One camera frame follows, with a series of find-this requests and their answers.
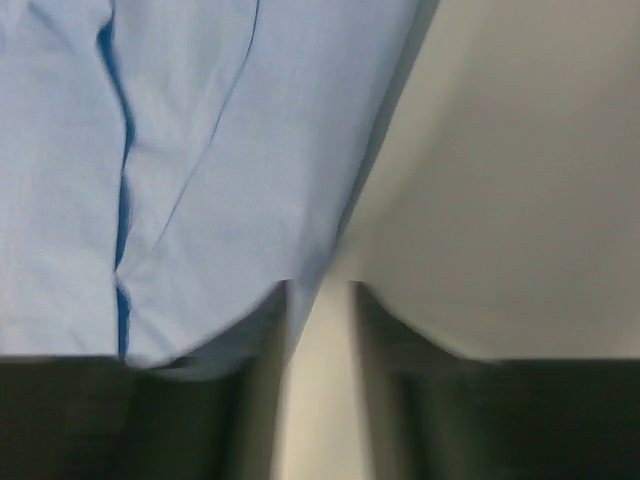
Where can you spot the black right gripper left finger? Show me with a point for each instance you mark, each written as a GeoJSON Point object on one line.
{"type": "Point", "coordinates": [209, 415]}

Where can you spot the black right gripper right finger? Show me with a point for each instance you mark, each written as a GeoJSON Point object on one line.
{"type": "Point", "coordinates": [435, 415]}

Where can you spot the light blue long sleeve shirt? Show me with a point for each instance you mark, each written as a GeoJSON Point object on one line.
{"type": "Point", "coordinates": [167, 165]}

